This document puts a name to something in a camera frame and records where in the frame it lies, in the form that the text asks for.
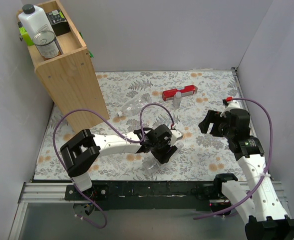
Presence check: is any floral patterned table mat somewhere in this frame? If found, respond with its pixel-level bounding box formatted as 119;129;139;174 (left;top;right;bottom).
33;69;255;182

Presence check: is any clear bottle with red cap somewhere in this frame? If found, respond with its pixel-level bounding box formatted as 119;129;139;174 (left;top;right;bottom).
143;141;184;176

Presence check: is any small white bottle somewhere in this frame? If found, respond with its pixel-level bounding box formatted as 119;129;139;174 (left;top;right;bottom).
172;91;182;109

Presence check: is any red rectangular box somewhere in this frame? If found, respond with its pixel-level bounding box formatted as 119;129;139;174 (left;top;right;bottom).
162;85;198;101

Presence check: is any black electronic device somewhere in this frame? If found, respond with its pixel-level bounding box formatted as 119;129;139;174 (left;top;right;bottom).
46;9;70;36

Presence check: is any green object behind shelf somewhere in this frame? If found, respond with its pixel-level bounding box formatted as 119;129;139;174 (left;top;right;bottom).
17;21;34;47

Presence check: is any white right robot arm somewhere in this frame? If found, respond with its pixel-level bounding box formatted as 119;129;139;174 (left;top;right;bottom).
199;108;294;240

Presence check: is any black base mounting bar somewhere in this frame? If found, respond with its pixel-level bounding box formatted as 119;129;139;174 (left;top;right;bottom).
64;180;231;212

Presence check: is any clear bottle with white cap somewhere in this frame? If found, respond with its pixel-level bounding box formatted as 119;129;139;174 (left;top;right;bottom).
117;93;152;117

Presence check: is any wooden shelf box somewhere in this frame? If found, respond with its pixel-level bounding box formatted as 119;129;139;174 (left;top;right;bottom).
28;0;109;132

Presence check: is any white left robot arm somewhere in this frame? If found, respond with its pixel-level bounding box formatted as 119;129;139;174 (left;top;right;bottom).
60;124;183;200

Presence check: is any metal tin can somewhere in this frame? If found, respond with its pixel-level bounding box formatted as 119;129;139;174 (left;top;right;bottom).
32;30;61;60

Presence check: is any white jug with grey cap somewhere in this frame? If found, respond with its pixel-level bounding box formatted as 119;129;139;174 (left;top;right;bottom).
18;4;54;39

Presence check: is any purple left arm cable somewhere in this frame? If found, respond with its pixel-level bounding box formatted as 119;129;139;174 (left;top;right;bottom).
52;102;175;229

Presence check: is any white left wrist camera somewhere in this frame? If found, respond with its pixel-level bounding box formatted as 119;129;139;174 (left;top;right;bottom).
170;129;183;146

